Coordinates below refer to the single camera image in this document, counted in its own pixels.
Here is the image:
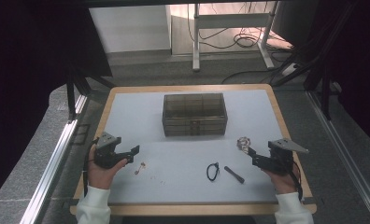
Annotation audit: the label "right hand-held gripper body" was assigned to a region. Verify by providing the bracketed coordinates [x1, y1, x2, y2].
[257, 138, 310, 175]

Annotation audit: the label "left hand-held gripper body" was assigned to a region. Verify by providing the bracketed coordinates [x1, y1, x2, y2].
[93, 132, 126, 170]

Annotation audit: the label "rose gold chain necklace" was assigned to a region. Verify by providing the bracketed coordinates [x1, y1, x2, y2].
[134, 161, 147, 175]

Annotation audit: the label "small silver ring ornament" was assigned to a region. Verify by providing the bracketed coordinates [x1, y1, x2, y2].
[236, 136, 252, 155]

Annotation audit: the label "black hair clip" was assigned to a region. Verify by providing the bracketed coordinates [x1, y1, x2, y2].
[223, 165, 246, 185]

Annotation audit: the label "black hair tie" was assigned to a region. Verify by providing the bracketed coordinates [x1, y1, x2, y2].
[206, 161, 221, 182]

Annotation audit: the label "smoky transparent jewelry drawer box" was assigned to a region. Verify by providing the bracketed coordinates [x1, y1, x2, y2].
[162, 92, 229, 137]

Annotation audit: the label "person's left hand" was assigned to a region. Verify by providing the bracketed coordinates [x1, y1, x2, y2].
[87, 146, 129, 190]

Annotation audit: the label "person's right hand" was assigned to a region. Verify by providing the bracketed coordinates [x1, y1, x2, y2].
[262, 162, 301, 195]

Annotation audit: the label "dark floor grille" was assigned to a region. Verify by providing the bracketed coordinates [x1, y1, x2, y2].
[72, 124, 91, 146]

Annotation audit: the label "white table mat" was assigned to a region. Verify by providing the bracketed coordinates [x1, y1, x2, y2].
[79, 89, 306, 204]

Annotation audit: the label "black metal stand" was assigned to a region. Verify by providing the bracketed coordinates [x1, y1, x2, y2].
[273, 0, 359, 120]
[65, 60, 116, 120]

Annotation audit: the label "wooden table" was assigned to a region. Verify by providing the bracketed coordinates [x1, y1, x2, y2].
[69, 83, 318, 217]

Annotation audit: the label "white power strip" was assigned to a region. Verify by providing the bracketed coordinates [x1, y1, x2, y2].
[280, 63, 299, 77]

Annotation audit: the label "white panel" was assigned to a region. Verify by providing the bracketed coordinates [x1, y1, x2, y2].
[89, 5, 172, 54]

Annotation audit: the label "dark curtain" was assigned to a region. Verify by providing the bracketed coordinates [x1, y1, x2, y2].
[0, 0, 112, 209]
[317, 0, 370, 153]

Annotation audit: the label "right hand-held gripper black cable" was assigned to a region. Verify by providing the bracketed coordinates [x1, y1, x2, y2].
[287, 160, 304, 202]

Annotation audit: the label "hand-held gripper black cable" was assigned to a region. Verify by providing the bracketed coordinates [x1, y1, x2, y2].
[287, 160, 304, 202]
[82, 138, 99, 198]

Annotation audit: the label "left hand-held gripper black cable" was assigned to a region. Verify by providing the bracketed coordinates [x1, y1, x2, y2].
[82, 138, 99, 198]

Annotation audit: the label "aluminium rail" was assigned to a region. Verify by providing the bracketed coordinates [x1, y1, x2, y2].
[19, 94, 88, 224]
[307, 91, 370, 223]

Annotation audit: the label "black floor cable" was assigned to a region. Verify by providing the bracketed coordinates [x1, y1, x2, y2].
[221, 66, 284, 85]

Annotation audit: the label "coiled black cables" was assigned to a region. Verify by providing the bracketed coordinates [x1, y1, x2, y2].
[187, 3, 294, 50]

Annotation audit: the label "white metal desk frame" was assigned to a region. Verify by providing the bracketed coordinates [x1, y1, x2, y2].
[192, 1, 280, 73]

